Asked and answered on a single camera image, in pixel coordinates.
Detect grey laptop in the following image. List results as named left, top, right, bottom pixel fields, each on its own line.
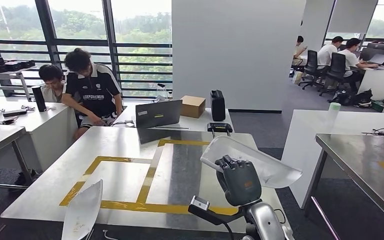
left=134, top=98, right=184, bottom=130

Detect black window railing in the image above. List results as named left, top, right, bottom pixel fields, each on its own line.
left=0, top=37, right=174, bottom=99

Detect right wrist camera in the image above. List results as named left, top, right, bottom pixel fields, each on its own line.
left=187, top=195, right=212, bottom=216

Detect white desk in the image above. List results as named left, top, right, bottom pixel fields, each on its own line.
left=111, top=103, right=236, bottom=134
left=280, top=108, right=384, bottom=210
left=356, top=64, right=384, bottom=103
left=0, top=95, right=79, bottom=174

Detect black backpack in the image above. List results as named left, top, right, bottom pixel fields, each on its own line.
left=327, top=89, right=356, bottom=107
left=350, top=88, right=375, bottom=109

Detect black cylinder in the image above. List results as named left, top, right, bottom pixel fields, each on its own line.
left=30, top=85, right=48, bottom=113

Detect white plastic shell part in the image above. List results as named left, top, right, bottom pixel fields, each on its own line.
left=60, top=178, right=104, bottom=240
left=199, top=135, right=304, bottom=190

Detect person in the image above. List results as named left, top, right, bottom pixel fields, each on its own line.
left=37, top=63, right=68, bottom=104
left=292, top=35, right=309, bottom=68
left=339, top=37, right=379, bottom=92
left=316, top=35, right=345, bottom=68
left=60, top=47, right=124, bottom=144

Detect black headset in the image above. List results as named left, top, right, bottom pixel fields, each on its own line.
left=360, top=127, right=384, bottom=138

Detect black controller on stand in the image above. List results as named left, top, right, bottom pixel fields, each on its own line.
left=206, top=122, right=234, bottom=139

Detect black office chair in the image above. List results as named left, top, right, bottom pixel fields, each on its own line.
left=297, top=49, right=321, bottom=91
left=318, top=51, right=348, bottom=98

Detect clear plastic bottle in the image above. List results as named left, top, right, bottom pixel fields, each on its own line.
left=155, top=82, right=170, bottom=101

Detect cardboard box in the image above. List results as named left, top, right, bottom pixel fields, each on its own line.
left=179, top=95, right=207, bottom=120

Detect green plastic crate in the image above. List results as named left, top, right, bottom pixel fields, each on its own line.
left=370, top=98, right=384, bottom=114

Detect white bag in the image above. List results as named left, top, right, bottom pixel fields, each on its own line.
left=291, top=70, right=305, bottom=85

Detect black computer monitor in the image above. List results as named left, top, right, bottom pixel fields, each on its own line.
left=358, top=42, right=384, bottom=68

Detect steel workbench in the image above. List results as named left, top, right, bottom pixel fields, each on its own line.
left=0, top=125, right=295, bottom=237
left=302, top=133, right=384, bottom=240

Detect bottle with green cap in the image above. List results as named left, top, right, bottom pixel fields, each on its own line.
left=325, top=101, right=342, bottom=134

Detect black remote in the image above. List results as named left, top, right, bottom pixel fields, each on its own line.
left=2, top=108, right=29, bottom=118

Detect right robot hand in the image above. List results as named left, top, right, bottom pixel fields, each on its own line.
left=214, top=154, right=263, bottom=208

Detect steel side table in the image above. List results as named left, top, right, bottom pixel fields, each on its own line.
left=0, top=67, right=38, bottom=102

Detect black canister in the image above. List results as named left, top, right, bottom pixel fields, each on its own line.
left=209, top=89, right=227, bottom=123

